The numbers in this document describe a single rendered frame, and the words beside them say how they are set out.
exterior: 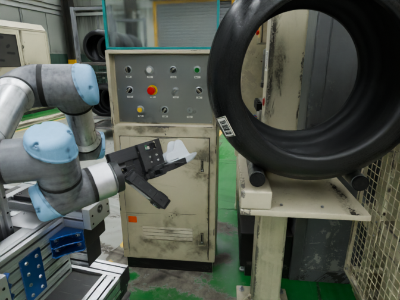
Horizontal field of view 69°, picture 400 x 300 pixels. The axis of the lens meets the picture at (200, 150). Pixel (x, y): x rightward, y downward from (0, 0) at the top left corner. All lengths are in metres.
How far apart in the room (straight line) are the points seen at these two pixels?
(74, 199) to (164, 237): 1.21
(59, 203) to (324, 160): 0.63
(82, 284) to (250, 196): 1.01
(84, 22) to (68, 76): 11.66
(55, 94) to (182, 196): 0.95
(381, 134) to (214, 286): 1.28
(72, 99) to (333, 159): 0.72
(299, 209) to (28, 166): 0.70
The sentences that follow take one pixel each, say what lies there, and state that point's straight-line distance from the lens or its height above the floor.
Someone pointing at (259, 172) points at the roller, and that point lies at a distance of 0.83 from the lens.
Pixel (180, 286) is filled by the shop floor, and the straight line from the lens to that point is 1.81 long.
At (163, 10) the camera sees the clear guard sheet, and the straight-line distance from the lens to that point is 1.49.
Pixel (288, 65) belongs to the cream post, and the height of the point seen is 1.20.
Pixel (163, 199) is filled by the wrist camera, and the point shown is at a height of 0.93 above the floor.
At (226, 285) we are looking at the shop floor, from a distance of 1.82.
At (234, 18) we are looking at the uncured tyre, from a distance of 0.77.
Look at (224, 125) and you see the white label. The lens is 0.79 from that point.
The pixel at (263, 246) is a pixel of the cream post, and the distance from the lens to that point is 1.40.
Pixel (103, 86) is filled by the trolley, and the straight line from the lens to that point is 4.70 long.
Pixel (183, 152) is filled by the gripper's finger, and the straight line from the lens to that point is 0.69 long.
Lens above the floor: 1.23
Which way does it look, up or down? 18 degrees down
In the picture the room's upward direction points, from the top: straight up
